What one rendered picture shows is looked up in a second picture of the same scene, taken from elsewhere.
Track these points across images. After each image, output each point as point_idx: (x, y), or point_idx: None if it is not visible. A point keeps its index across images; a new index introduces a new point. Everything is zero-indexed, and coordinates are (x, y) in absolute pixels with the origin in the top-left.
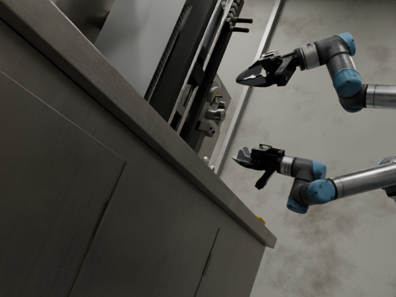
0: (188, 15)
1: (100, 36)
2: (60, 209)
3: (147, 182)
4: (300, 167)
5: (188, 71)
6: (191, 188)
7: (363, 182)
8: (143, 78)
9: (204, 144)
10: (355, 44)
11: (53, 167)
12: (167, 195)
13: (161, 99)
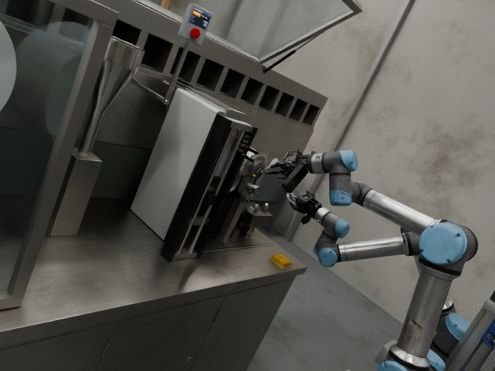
0: (199, 161)
1: (158, 140)
2: (74, 360)
3: (138, 319)
4: (327, 224)
5: (199, 201)
6: None
7: (364, 254)
8: (179, 188)
9: (294, 145)
10: (353, 165)
11: (62, 352)
12: (160, 313)
13: (177, 226)
